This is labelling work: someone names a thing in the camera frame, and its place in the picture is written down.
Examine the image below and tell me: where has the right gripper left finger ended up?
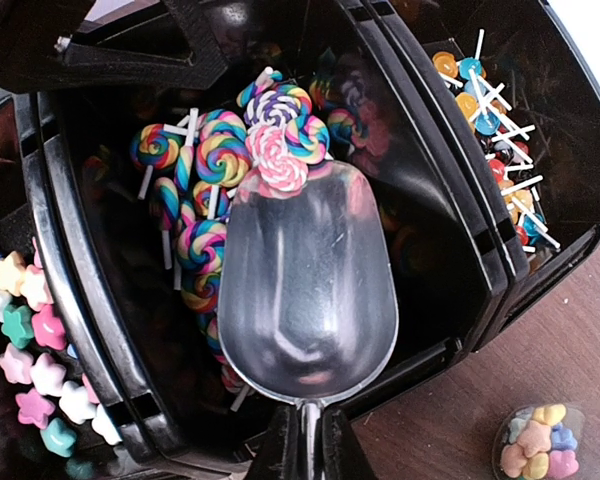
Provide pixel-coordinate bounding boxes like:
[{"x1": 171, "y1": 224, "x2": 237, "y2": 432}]
[{"x1": 245, "y1": 405, "x2": 300, "y2": 480}]

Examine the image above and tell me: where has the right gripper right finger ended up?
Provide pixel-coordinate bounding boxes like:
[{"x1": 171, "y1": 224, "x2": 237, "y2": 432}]
[{"x1": 321, "y1": 408, "x2": 375, "y2": 480}]

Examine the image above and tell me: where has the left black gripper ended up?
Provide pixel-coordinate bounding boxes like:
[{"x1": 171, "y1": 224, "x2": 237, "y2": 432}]
[{"x1": 0, "y1": 1, "x2": 229, "y2": 93}]

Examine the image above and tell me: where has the metal scoop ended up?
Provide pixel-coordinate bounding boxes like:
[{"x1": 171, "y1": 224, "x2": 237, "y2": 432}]
[{"x1": 217, "y1": 161, "x2": 399, "y2": 479}]

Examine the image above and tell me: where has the clear plastic jar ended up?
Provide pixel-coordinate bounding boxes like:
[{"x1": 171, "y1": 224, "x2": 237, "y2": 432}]
[{"x1": 491, "y1": 403, "x2": 585, "y2": 480}]

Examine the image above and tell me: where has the black three-compartment candy bin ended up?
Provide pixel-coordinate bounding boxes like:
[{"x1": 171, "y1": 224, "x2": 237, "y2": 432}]
[{"x1": 0, "y1": 1, "x2": 600, "y2": 479}]

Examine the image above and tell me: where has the pink white swirl lollipop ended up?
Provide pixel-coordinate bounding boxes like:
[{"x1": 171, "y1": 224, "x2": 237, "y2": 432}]
[{"x1": 246, "y1": 124, "x2": 308, "y2": 198}]

